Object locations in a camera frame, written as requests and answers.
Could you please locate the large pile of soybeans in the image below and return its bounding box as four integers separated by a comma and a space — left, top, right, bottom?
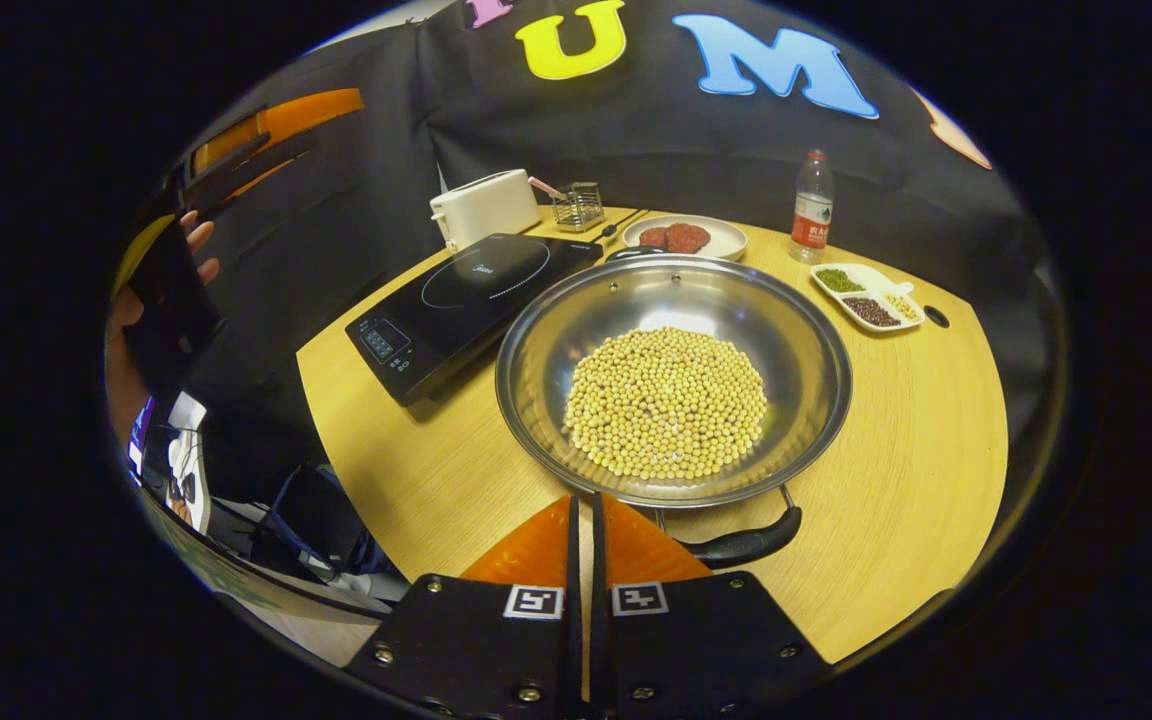
563, 327, 769, 481

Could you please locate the heap of dark red beans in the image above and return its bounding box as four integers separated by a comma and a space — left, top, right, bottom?
842, 297, 902, 328

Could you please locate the white toaster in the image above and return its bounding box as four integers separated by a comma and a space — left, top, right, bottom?
429, 169, 541, 253

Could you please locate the black power cable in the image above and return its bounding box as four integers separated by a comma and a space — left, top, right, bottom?
596, 208, 652, 241

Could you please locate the raw red meat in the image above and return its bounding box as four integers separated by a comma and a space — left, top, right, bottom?
638, 223, 712, 254

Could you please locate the white oval plate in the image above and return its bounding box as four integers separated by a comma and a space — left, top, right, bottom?
622, 214, 749, 263

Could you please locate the white divided dish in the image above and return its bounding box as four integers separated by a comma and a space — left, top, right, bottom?
810, 263, 926, 334

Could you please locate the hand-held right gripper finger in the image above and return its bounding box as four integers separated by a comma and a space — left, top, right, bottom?
591, 492, 832, 720
344, 495, 585, 720

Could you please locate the wire utensil holder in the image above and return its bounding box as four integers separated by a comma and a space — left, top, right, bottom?
551, 182, 607, 233

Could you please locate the clear plastic water bottle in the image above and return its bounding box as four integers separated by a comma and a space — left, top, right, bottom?
789, 150, 835, 265

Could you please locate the stainless steel pot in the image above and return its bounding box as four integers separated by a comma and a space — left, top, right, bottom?
494, 245, 853, 571

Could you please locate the black induction cooktop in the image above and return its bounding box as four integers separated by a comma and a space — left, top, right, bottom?
345, 233, 604, 407

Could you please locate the black backdrop cloth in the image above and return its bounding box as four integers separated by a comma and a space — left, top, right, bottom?
131, 0, 1057, 501

